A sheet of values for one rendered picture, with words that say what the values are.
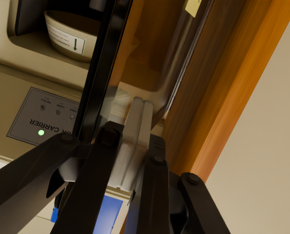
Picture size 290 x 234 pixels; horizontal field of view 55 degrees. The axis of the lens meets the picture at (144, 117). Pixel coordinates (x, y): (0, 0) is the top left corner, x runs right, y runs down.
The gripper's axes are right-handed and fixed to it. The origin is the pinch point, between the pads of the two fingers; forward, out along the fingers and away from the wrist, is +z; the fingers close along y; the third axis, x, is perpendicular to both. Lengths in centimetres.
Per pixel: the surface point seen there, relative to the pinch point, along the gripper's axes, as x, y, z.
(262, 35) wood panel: 8.2, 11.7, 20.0
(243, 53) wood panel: 5.4, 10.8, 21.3
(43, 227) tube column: -42, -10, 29
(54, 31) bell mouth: -2.5, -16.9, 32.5
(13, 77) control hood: -10.2, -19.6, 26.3
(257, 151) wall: -27, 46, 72
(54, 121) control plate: -13.5, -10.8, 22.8
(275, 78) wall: -2, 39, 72
